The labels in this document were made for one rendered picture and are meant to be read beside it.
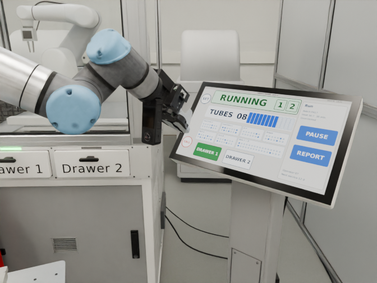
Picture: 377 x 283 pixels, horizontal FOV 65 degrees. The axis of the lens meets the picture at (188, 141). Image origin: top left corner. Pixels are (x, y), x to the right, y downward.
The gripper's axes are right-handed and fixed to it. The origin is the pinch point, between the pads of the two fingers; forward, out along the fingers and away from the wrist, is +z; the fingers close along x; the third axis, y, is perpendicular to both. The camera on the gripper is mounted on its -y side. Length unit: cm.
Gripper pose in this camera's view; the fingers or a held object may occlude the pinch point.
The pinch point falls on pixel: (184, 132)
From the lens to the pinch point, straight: 83.6
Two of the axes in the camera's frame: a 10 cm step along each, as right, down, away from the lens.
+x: -7.9, -1.9, 5.8
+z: 4.7, 4.1, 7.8
